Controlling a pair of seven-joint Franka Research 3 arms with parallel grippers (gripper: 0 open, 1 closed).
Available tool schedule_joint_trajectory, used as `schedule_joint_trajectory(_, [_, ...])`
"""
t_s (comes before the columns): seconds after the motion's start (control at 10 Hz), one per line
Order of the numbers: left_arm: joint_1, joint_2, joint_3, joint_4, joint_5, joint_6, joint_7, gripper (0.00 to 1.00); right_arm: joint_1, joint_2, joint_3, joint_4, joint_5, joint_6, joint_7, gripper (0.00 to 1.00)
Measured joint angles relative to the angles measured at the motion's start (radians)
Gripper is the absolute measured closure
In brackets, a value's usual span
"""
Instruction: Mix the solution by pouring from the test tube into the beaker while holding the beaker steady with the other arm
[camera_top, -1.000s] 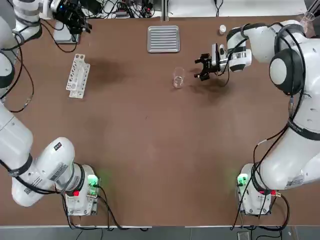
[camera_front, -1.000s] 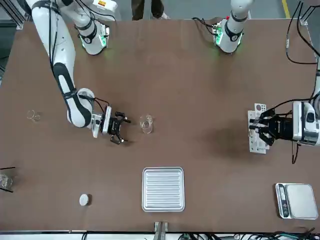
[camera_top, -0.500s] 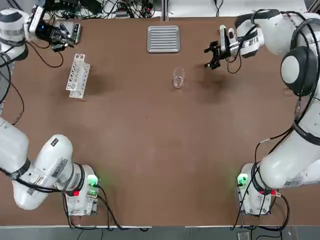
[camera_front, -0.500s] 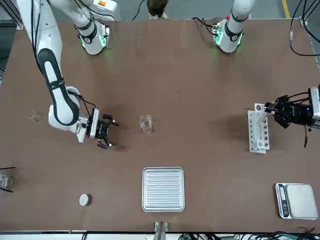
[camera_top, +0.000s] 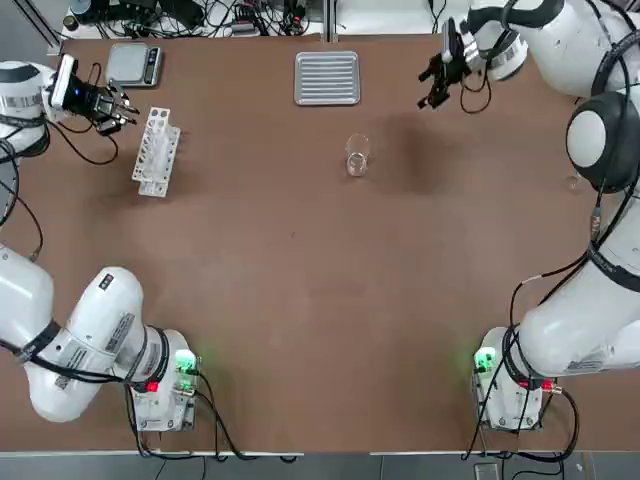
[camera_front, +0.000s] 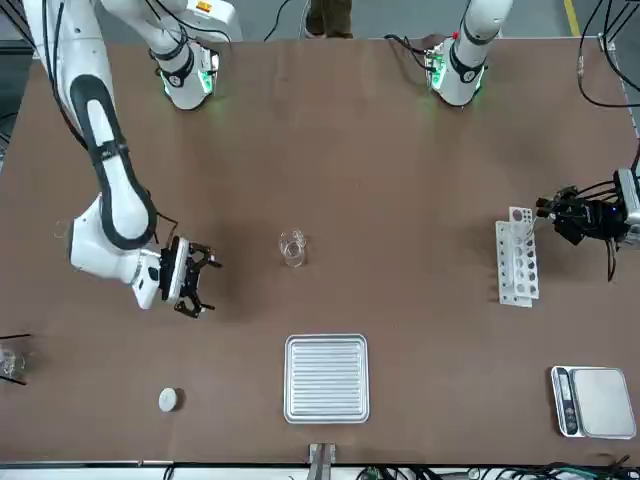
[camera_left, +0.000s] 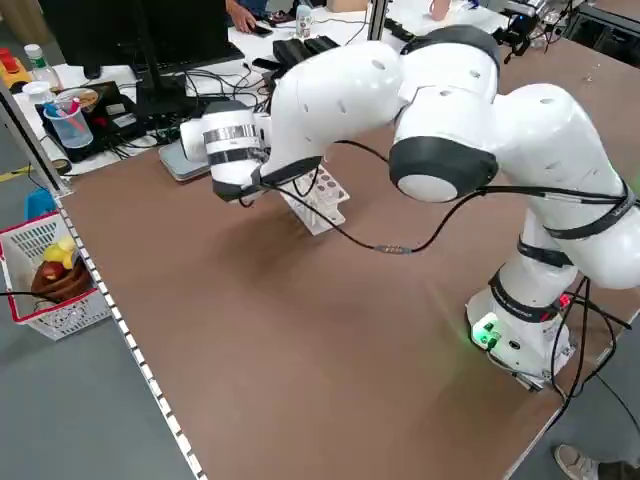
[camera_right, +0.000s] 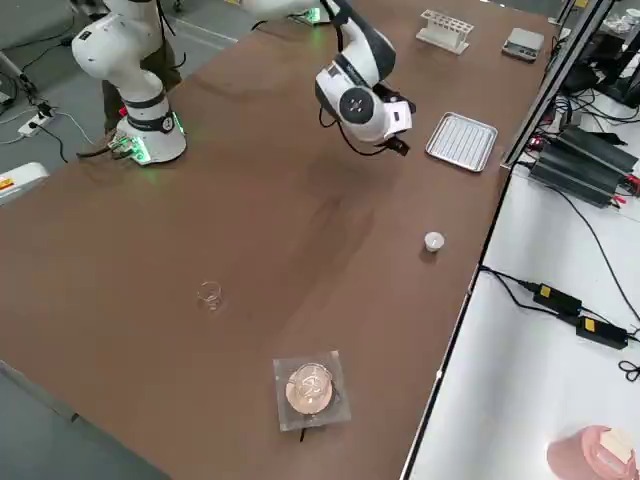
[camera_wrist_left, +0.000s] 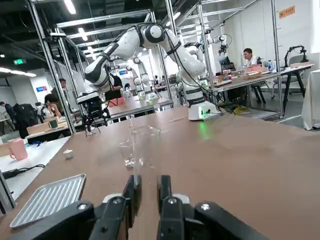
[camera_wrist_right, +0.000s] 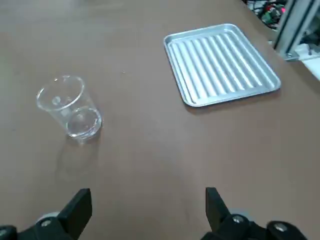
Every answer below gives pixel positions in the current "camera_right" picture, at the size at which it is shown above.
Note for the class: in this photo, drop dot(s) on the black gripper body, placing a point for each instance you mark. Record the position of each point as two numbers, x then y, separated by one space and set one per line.
392 96

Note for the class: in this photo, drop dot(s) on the white test tube rack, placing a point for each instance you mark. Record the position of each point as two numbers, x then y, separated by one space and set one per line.
445 30

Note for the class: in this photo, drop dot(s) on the small clear glass beaker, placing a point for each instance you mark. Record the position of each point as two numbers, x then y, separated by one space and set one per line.
210 295

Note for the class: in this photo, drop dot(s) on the ribbed metal tray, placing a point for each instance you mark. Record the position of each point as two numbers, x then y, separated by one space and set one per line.
462 142

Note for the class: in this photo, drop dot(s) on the small white cup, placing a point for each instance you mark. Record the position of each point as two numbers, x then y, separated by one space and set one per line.
434 241

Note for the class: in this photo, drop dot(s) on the grey digital scale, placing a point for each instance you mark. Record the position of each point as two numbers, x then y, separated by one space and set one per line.
522 42

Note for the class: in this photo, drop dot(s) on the black power supply unit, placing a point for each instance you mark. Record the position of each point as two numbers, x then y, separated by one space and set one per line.
575 180
600 145

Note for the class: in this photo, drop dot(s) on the black adapter with yellow label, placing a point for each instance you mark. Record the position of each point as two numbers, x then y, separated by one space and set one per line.
600 332
557 297

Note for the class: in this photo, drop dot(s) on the round glass flask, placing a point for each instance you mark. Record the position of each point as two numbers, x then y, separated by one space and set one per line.
309 389

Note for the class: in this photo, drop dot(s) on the white power strip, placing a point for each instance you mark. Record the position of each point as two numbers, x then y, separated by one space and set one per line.
37 122

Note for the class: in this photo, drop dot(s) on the pink mug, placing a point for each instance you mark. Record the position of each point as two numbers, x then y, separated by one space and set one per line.
590 455

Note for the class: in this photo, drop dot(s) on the white device with yellow label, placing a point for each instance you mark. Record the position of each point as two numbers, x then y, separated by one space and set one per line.
20 182

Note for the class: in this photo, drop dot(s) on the aluminium frame post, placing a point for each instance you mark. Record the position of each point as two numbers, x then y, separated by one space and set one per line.
555 80

